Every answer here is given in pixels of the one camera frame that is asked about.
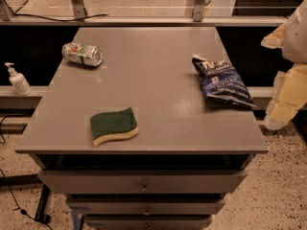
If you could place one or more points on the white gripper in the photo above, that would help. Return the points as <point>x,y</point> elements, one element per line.
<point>296,38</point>

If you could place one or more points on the blue chip bag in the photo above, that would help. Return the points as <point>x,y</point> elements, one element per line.
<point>221,81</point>

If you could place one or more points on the green and yellow sponge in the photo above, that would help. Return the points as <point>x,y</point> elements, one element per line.
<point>113,126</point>

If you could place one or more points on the grey drawer cabinet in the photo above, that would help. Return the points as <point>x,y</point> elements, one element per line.
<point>149,70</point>

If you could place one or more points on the green and white soda can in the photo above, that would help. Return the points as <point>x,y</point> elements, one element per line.
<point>82,54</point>

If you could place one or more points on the middle drawer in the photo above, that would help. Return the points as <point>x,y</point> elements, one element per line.
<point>147,206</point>

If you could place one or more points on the drawer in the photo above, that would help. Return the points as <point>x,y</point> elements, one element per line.
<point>148,223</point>
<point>147,206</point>
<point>142,182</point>

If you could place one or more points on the bottom drawer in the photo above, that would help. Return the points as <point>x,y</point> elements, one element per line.
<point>148,223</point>

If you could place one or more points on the top drawer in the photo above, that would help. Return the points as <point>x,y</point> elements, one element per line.
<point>142,182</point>

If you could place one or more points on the white pump bottle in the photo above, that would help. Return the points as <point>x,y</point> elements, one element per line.
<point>18,81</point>

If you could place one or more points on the metal railing frame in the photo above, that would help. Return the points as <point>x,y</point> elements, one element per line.
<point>148,12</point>

